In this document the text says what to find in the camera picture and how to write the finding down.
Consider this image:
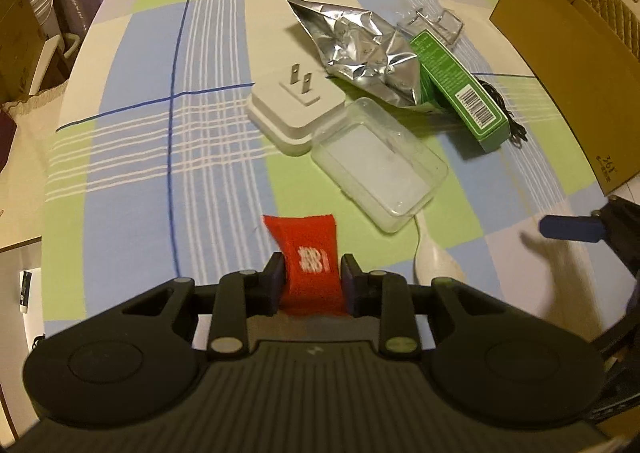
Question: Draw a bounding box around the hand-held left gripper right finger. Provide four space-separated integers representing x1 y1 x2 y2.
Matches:
341 254 506 357

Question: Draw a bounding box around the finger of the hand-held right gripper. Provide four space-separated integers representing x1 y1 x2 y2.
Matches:
542 214 606 244

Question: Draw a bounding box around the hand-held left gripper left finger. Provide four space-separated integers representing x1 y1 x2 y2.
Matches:
121 253 286 361

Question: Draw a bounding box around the red fabric pouch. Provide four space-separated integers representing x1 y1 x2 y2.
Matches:
262 214 349 318

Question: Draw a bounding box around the white plastic spoon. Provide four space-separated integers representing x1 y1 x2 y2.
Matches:
412 213 469 287

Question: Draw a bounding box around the black audio cable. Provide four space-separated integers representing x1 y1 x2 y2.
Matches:
475 75 529 146

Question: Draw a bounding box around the brown cardboard box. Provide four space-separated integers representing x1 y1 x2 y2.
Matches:
489 0 640 198

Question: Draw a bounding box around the white power adapter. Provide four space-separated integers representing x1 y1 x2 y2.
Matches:
246 62 347 157

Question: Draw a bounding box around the clear plastic case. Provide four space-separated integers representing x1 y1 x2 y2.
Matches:
310 97 449 234

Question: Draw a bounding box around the checkered tablecloth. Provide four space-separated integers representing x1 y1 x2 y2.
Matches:
42 0 617 350

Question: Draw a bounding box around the green carton box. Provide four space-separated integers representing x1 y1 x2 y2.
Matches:
407 30 511 154

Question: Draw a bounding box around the beige quilted chair back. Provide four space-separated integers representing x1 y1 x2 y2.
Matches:
566 0 640 60

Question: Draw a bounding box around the clear acrylic holder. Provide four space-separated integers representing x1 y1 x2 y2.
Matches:
397 8 464 48

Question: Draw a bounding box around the silver foil bag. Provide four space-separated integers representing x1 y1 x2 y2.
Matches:
279 0 446 114

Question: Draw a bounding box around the lace-edged cloth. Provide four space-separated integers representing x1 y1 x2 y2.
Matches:
2 80 69 120

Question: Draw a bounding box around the stack of white bowls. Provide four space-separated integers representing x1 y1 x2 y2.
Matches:
22 0 62 40

